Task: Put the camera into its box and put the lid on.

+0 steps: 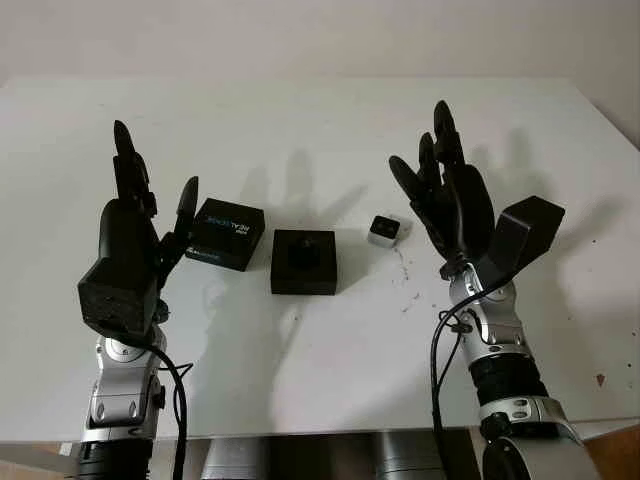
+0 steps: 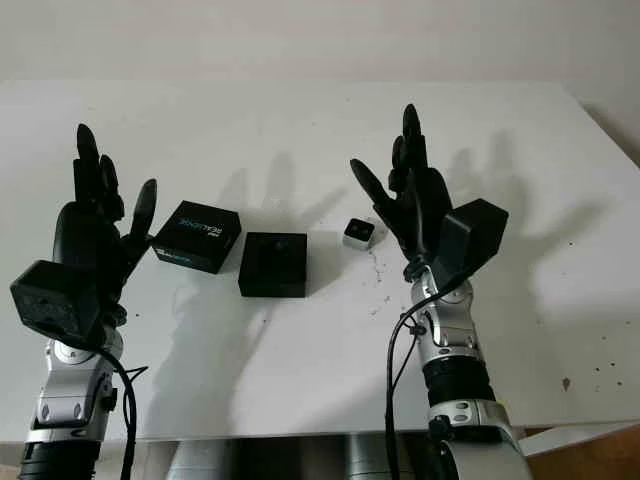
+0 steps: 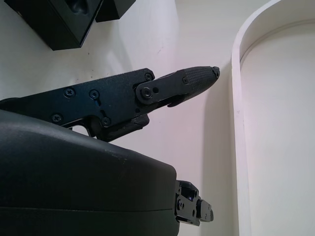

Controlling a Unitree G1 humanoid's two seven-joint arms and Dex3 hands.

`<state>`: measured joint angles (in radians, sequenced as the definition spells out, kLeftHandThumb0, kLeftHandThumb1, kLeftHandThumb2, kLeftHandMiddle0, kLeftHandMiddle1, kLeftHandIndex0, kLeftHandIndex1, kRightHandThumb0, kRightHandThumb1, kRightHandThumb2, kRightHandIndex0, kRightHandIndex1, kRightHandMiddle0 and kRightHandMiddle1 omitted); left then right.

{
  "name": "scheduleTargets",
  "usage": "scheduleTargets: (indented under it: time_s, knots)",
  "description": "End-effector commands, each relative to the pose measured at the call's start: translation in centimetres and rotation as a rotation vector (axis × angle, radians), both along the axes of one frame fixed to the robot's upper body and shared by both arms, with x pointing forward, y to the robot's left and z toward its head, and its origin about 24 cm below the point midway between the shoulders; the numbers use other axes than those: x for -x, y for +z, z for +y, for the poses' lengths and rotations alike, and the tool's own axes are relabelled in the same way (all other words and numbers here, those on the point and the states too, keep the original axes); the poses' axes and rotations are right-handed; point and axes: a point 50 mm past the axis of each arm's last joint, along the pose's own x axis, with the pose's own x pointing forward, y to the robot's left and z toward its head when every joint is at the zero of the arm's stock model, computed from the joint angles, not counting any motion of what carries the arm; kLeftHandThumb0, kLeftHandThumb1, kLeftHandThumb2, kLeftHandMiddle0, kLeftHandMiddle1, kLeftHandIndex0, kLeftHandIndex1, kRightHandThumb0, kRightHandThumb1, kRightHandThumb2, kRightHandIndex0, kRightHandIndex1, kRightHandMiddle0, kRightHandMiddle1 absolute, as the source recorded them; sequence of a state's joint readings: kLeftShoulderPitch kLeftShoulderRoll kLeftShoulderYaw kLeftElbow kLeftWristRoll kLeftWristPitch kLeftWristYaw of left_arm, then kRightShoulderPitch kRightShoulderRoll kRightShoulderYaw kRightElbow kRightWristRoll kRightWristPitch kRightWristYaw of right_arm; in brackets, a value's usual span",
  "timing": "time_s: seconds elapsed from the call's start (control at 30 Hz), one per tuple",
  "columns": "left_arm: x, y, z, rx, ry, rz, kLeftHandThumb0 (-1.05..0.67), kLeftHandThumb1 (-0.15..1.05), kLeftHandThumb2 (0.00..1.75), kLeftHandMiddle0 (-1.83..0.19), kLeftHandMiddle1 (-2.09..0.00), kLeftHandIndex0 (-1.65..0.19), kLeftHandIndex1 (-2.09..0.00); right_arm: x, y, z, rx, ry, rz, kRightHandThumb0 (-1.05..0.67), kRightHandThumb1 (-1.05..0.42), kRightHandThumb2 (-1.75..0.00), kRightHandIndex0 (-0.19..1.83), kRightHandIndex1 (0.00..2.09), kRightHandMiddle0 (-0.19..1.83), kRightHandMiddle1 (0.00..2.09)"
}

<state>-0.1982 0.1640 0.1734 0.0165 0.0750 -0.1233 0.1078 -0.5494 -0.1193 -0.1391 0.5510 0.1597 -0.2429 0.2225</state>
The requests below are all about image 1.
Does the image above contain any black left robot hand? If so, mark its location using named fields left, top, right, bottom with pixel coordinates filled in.
left=96, top=119, right=200, bottom=301

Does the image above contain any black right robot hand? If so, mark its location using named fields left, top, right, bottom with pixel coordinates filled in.
left=388, top=99, right=497, bottom=274

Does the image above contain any small silver camera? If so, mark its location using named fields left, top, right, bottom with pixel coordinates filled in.
left=368, top=214, right=414, bottom=246

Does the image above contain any black printed RealSense box lid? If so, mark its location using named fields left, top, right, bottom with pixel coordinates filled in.
left=184, top=197, right=265, bottom=273

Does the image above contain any black box base with foam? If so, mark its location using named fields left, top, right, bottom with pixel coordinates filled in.
left=269, top=228, right=339, bottom=296

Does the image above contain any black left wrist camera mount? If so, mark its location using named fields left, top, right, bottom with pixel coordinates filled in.
left=77, top=254, right=161, bottom=337

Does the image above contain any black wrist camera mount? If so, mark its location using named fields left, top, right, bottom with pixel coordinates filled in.
left=482, top=195, right=566, bottom=281
left=77, top=254, right=161, bottom=337

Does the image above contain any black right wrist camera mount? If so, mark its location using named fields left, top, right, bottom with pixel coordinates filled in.
left=482, top=195, right=566, bottom=281

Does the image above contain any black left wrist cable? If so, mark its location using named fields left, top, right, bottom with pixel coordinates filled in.
left=104, top=324, right=194, bottom=480

